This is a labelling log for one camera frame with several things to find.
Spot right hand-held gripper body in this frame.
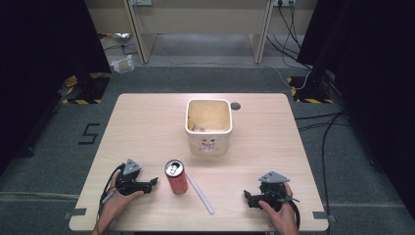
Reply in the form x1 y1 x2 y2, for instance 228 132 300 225
257 170 292 212

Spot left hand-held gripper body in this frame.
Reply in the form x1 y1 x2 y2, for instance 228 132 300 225
114 158 155 197

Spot red soda can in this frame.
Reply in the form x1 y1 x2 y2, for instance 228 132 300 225
163 159 190 196

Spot white plastic straw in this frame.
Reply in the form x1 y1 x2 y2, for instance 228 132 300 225
184 175 215 215

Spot cream square bin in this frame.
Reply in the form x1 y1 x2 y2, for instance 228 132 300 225
184 98 234 157

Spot person's left hand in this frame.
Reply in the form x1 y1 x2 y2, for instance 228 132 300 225
97 177 145 229

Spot person's right hand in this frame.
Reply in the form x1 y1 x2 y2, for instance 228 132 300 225
257 181 300 235

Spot clear plastic bag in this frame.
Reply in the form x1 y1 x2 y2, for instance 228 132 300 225
110 54 136 75

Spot black curtain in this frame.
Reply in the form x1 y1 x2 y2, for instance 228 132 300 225
296 0 415 221
0 0 113 175

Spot crumpled foil bag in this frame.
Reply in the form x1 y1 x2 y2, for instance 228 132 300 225
97 31 132 44

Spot light wooden desk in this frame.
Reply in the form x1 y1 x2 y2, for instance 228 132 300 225
83 0 319 66

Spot left hand-held gripper black cable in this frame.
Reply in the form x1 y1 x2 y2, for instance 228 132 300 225
97 163 127 217

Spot hand-held gripper black cable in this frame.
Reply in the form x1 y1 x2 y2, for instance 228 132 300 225
97 163 127 217
287 198 301 230

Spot right hand-held gripper black cable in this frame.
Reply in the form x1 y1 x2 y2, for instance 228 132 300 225
287 198 301 230

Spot black floor cables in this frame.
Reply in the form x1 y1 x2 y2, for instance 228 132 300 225
294 110 351 235

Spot black base plate hazard tape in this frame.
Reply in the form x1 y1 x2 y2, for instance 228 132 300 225
61 71 112 106
286 75 337 105

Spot thin black floor cable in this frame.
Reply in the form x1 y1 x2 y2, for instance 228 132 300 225
103 42 139 56

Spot black hanging cables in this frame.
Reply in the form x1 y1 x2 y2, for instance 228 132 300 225
264 0 312 71

